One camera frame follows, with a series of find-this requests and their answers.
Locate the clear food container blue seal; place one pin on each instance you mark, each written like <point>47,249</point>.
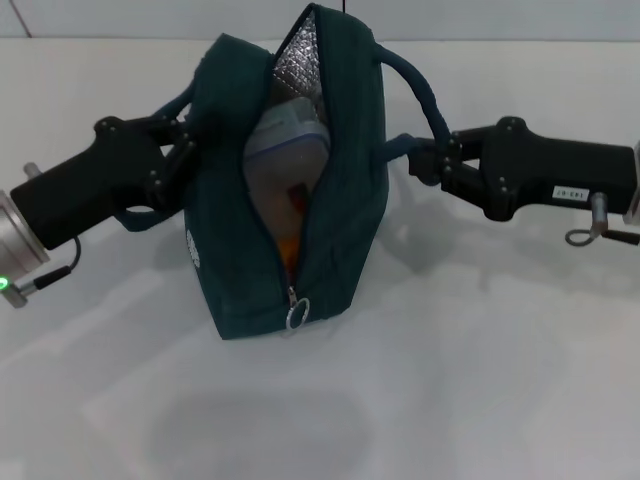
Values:
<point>285,165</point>

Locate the silver right gripper connector stub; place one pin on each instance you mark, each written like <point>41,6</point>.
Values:
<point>599,212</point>

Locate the silver left gripper connector stub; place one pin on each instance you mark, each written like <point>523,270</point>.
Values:
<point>31,171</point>

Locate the silver gripper connector stub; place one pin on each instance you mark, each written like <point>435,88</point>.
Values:
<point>31,171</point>
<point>599,212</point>

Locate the dark teal insulated lunch bag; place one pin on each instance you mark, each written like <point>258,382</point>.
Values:
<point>345,200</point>

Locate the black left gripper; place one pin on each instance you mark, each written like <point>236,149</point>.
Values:
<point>110,170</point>

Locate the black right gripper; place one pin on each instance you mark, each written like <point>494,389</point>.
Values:
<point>550,170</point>

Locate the yellow banana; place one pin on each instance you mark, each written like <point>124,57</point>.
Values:
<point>291,252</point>

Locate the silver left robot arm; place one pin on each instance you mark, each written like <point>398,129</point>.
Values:
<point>20,240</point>

